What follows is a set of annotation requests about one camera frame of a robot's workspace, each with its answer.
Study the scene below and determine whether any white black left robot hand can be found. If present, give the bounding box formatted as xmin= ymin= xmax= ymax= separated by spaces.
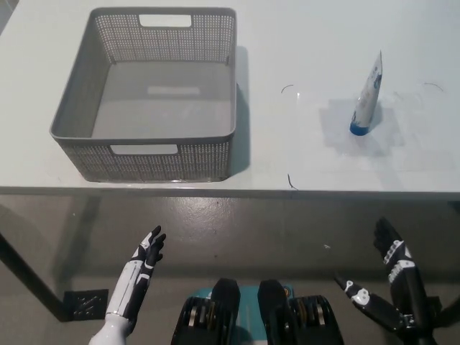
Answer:
xmin=104 ymin=225 xmax=167 ymax=322

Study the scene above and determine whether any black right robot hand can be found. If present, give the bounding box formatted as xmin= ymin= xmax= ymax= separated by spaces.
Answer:
xmin=333 ymin=216 xmax=436 ymax=330

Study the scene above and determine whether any white blue shampoo tube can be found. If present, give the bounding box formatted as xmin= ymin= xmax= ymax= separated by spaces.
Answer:
xmin=349 ymin=50 xmax=384 ymax=137

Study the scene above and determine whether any black floor foot plate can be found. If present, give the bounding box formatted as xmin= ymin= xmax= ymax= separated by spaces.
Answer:
xmin=63 ymin=288 xmax=109 ymax=321
xmin=428 ymin=295 xmax=443 ymax=318

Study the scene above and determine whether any black diagonal table leg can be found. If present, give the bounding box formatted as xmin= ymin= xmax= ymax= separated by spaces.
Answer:
xmin=438 ymin=297 xmax=460 ymax=321
xmin=0 ymin=232 xmax=71 ymax=321

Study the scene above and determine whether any clear plastic table sheet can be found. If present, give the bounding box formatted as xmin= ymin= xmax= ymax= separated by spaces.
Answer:
xmin=286 ymin=85 xmax=460 ymax=190

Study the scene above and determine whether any grey perforated plastic basket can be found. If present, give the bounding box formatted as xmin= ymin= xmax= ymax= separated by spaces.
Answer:
xmin=49 ymin=6 xmax=239 ymax=183

